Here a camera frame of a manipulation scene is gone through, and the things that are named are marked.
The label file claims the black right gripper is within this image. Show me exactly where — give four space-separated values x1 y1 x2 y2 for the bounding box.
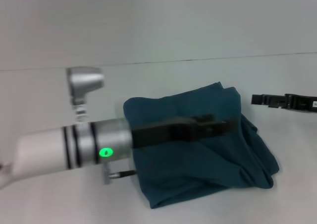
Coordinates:
250 93 317 113

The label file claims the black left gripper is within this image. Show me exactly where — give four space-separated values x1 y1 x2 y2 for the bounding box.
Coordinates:
130 113 238 150

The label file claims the left arm red black cable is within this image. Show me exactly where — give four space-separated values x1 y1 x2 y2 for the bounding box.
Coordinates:
102 157 137 185

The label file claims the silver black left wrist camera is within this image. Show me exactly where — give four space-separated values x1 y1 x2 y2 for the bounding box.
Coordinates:
65 66 106 122

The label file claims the teal blue shirt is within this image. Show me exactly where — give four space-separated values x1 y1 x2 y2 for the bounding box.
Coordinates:
123 81 281 203

